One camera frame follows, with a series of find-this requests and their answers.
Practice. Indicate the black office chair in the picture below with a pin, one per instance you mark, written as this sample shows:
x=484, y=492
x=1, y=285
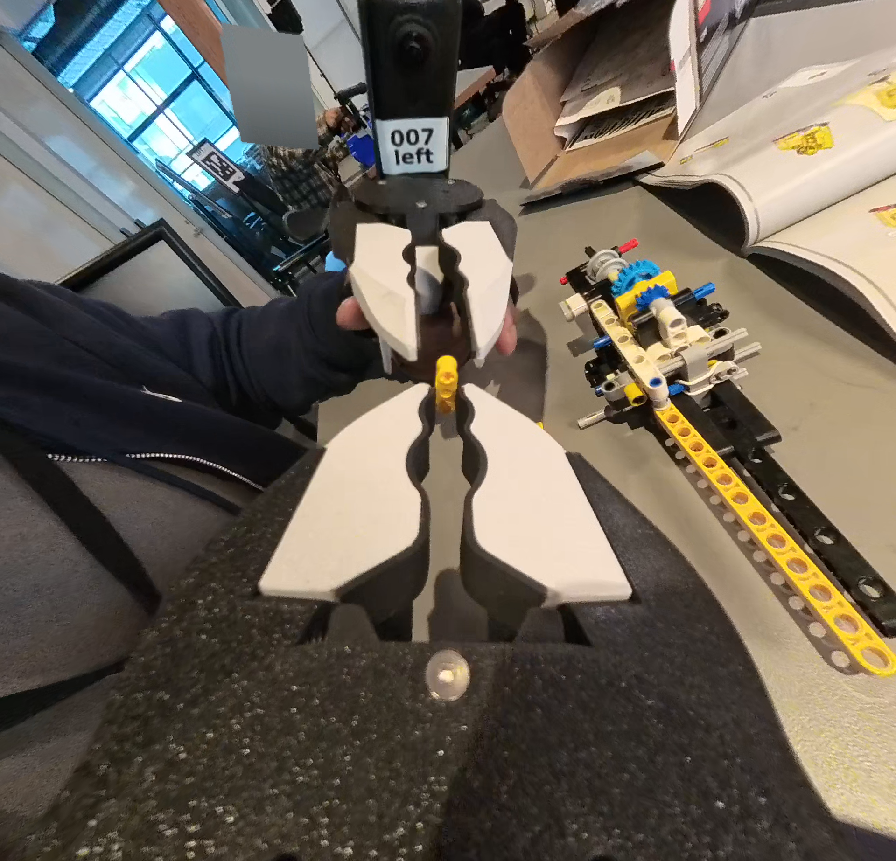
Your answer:
x=308, y=224

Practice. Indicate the partly built lego model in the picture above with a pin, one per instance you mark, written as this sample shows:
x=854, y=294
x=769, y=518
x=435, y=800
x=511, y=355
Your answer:
x=668, y=326

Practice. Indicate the black white marker sign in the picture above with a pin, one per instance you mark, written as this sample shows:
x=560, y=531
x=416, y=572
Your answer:
x=217, y=165

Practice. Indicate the black printed paper sheet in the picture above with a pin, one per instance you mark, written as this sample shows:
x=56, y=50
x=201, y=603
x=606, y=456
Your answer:
x=623, y=123

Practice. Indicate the white paper sheet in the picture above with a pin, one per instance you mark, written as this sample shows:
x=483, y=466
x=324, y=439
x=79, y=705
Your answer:
x=591, y=77

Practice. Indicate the person's left hand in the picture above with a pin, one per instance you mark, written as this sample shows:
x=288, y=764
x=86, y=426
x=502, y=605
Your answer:
x=350, y=315

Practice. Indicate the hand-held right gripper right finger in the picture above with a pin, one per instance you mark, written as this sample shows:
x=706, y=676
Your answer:
x=546, y=518

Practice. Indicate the large glass window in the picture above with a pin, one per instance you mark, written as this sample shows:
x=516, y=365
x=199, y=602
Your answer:
x=140, y=91

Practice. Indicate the yellow lego connector with hole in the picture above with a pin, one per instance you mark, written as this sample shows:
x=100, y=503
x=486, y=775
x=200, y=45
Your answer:
x=442, y=368

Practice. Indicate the printed cardboard lego box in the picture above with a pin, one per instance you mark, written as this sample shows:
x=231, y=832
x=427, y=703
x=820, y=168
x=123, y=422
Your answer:
x=728, y=42

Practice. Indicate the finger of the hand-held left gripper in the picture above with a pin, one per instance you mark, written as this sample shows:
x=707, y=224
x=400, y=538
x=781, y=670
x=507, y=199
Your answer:
x=381, y=280
x=486, y=280

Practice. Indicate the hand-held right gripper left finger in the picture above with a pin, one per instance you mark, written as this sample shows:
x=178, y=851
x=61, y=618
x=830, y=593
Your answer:
x=350, y=511

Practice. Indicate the lego instruction booklet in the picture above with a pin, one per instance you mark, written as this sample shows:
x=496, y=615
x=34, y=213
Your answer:
x=805, y=175

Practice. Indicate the person's dark navy jacket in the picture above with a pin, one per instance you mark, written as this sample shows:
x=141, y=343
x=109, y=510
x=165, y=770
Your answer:
x=175, y=445

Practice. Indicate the person's left forearm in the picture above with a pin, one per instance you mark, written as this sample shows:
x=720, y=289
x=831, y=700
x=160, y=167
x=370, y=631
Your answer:
x=245, y=350

